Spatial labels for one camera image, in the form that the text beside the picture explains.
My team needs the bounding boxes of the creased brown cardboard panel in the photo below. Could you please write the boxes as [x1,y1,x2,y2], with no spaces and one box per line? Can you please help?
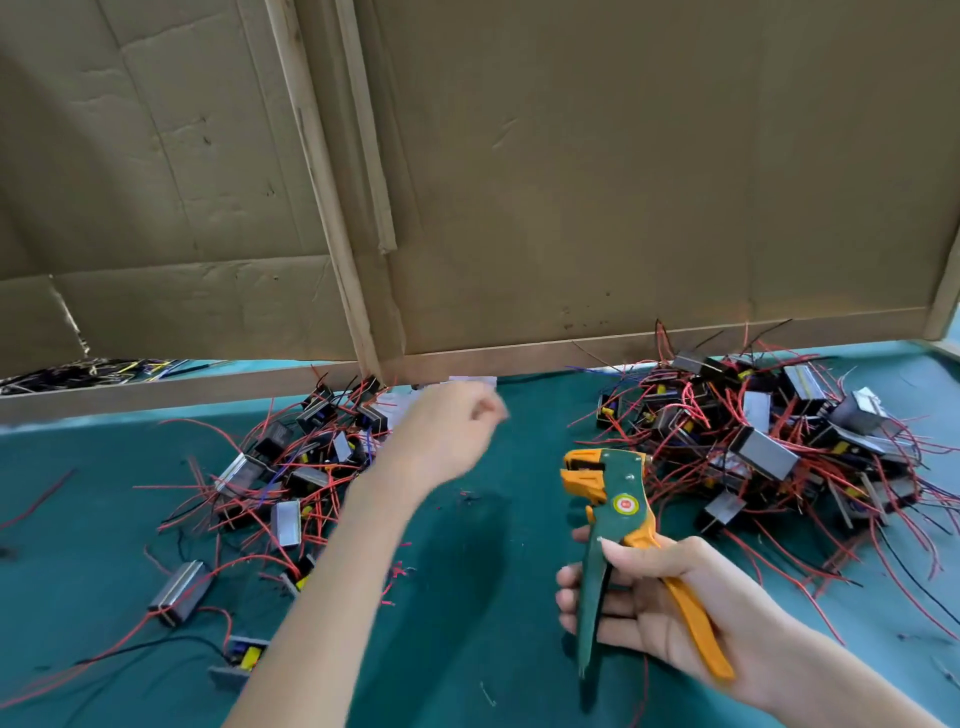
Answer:
[0,0,359,377]

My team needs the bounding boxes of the person's right hand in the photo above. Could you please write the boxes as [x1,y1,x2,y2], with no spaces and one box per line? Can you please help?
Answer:
[553,525,792,699]

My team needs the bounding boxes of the wide wooden post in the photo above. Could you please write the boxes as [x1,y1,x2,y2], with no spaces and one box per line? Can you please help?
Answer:
[267,0,384,377]

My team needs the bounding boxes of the smooth brown cardboard panel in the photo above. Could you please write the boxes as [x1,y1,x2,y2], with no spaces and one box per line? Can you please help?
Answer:
[367,0,960,359]

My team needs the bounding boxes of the short wooden bottom rail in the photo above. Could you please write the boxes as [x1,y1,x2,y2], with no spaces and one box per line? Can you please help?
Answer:
[0,364,362,429]

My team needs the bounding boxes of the long wooden bottom rail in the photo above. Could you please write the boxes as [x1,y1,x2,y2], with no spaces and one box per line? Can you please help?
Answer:
[382,307,932,386]

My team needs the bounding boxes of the thin wooden strip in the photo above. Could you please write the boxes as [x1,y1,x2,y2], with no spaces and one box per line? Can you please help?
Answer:
[333,0,399,254]

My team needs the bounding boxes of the person's right forearm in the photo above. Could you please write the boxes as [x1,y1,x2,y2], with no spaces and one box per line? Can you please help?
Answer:
[750,618,947,728]

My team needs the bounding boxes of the person's left forearm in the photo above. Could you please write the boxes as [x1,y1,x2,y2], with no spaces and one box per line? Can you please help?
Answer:
[222,465,440,728]

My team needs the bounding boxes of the crumpled grey plastic bag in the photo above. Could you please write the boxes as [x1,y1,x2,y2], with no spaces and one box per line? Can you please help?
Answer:
[375,375,500,429]

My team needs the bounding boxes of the orange green wire strippers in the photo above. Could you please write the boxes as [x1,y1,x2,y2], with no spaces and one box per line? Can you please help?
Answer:
[561,447,741,684]

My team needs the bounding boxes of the wooden corner post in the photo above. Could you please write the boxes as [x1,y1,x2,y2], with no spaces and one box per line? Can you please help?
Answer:
[921,225,960,342]

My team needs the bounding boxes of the pile of wired transformers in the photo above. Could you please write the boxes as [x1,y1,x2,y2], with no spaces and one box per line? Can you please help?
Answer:
[592,318,960,605]
[0,372,414,699]

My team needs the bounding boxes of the person's left hand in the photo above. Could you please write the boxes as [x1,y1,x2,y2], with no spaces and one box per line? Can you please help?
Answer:
[372,378,512,500]

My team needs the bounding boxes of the heap of black cables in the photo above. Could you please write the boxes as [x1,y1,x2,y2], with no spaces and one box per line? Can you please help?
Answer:
[0,357,212,396]

